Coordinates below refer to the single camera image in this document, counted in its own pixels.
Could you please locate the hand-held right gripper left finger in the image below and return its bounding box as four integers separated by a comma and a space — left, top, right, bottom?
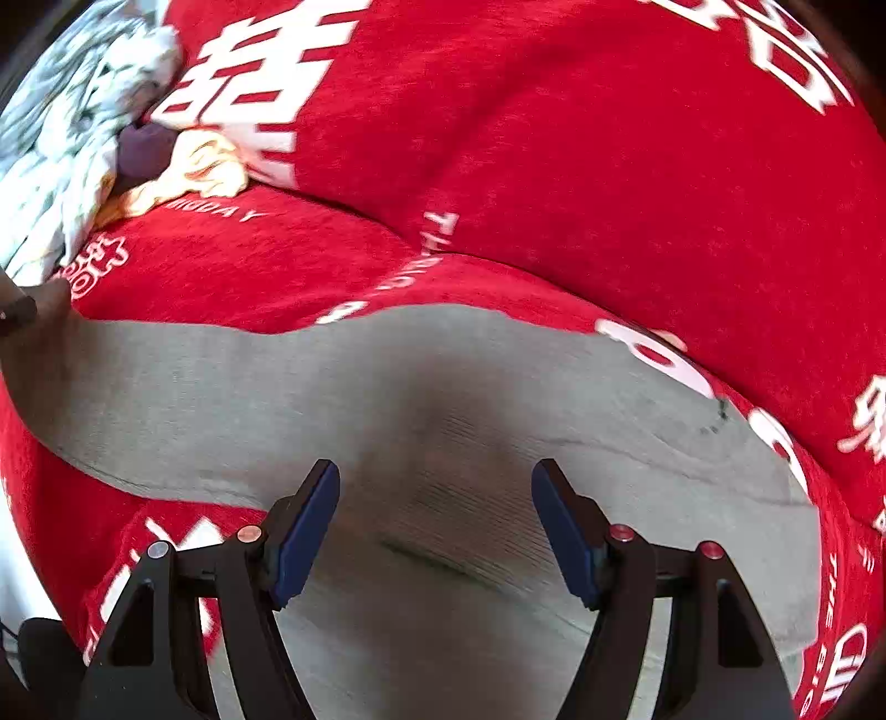
79, 458, 342, 720

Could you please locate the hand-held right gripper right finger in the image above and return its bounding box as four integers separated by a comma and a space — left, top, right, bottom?
530, 458, 797, 720

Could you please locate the yellow white cloth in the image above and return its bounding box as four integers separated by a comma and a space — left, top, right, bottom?
93, 128, 250, 229

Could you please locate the dark purple cloth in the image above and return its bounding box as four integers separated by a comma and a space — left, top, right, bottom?
114, 125, 181, 198

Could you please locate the grey small garment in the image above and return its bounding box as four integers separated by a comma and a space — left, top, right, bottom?
0, 280, 821, 720

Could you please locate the white grey patterned cloth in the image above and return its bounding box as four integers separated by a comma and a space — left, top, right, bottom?
0, 0, 184, 286

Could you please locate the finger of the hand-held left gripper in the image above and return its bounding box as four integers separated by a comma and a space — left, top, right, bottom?
0, 269, 39, 338

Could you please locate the red printed sofa cover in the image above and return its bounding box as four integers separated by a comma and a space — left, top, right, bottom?
0, 0, 886, 720

